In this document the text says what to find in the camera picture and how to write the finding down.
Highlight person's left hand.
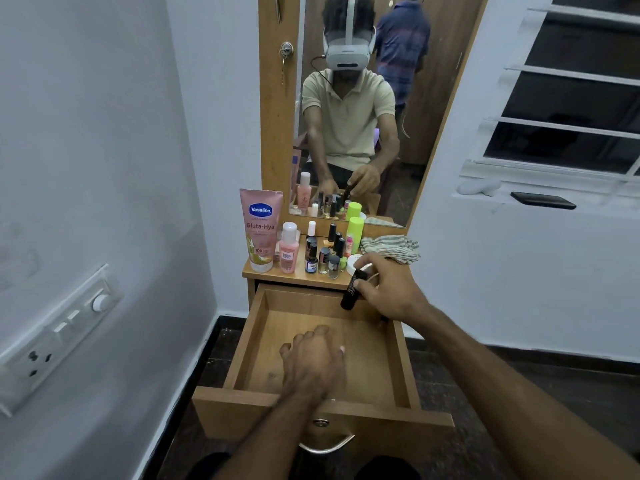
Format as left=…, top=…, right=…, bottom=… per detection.
left=279, top=324, right=347, bottom=401

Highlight person's right hand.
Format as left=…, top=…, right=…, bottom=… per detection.
left=352, top=252, right=432, bottom=327

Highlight striped green white cloth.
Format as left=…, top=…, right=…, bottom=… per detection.
left=359, top=234, right=421, bottom=265

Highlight black lipstick tube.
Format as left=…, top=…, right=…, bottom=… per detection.
left=340, top=268, right=370, bottom=311

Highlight round white jar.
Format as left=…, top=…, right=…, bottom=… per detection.
left=346, top=253, right=374, bottom=277

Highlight wooden drawer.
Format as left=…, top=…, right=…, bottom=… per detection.
left=192, top=283, right=456, bottom=458

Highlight neon green tube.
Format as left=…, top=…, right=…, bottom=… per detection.
left=346, top=216, right=365, bottom=255

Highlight pink bottle white cap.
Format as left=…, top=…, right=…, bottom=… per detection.
left=279, top=221, right=300, bottom=275

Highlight clear box of pink tubes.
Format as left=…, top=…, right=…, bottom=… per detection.
left=273, top=229, right=302, bottom=263

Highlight pink lotion tube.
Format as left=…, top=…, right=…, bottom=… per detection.
left=239, top=188, right=284, bottom=273

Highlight person's left forearm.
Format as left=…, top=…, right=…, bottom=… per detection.
left=212, top=392, right=331, bottom=480

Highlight person's right forearm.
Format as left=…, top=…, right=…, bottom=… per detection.
left=412, top=304, right=640, bottom=480

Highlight person's legs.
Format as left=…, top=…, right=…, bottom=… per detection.
left=185, top=452, right=423, bottom=480

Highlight white object on sill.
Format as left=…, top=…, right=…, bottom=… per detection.
left=456, top=178, right=503, bottom=197

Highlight black phone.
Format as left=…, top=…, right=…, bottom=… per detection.
left=509, top=191, right=577, bottom=211

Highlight dressing table mirror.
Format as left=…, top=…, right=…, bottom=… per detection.
left=289, top=0, right=483, bottom=228

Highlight wooden dressing table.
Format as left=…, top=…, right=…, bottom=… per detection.
left=242, top=0, right=491, bottom=308

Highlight white framed window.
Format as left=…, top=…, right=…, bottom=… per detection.
left=459, top=0, right=640, bottom=197

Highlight white wall switch board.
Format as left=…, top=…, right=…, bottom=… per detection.
left=0, top=264, right=124, bottom=418

